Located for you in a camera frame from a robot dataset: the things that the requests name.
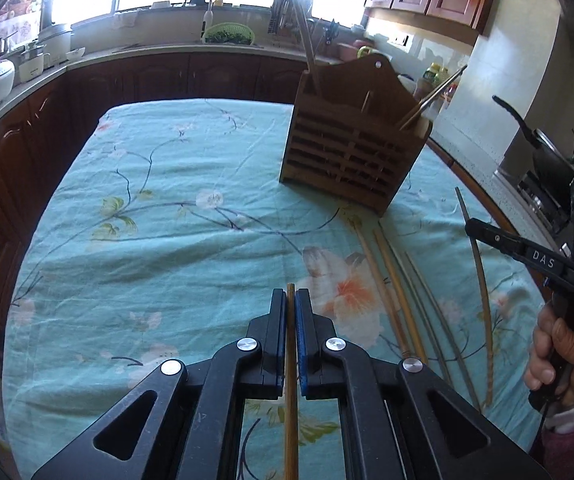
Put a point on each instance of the black wok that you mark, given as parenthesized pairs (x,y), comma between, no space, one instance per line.
(552,160)

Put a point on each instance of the wooden chopsticks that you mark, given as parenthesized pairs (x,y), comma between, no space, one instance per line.
(429,330)

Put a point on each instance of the metal chopstick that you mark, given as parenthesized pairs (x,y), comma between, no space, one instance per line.
(427,106)
(447,84)
(447,340)

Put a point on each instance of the small white bowl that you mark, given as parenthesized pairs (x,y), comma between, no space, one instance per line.
(76,54)

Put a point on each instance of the teal floral tablecloth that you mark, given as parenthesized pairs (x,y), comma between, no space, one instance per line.
(167,240)

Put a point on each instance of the small white cooker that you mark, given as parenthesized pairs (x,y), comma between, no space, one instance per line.
(32,62)

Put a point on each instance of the gas stove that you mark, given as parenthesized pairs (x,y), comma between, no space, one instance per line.
(542,195)

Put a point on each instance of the dish rack with cutlery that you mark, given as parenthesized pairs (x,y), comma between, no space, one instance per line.
(282,10)

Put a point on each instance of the kitchen faucet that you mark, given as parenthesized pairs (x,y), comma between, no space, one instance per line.
(208,17)

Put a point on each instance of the wall socket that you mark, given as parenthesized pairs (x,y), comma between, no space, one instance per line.
(404,40)

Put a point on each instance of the dark scissors holder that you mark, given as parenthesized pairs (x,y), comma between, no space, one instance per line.
(332,32)

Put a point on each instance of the white dish cloth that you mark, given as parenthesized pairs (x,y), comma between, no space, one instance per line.
(124,19)

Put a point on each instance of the plain wooden chopstick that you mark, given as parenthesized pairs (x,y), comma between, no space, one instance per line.
(400,300)
(382,290)
(291,435)

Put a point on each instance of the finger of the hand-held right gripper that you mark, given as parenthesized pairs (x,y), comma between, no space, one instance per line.
(512,246)

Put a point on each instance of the green colander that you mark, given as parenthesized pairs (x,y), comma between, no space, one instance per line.
(229,32)

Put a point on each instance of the carved wooden chopstick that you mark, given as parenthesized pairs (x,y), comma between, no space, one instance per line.
(307,50)
(488,350)

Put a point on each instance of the small steel pot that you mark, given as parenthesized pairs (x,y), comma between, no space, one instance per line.
(4,45)

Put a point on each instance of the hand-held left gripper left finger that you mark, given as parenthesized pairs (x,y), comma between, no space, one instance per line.
(277,355)

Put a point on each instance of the yellow-green mug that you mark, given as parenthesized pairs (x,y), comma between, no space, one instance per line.
(365,52)

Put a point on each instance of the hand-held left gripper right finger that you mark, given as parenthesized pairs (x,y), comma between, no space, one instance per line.
(303,350)

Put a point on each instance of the cooking oil bottle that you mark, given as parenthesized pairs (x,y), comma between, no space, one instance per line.
(434,75)

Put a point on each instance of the large white rice cooker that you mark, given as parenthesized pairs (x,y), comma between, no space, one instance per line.
(56,42)

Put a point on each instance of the wooden utensil holder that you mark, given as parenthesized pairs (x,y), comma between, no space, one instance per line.
(347,150)

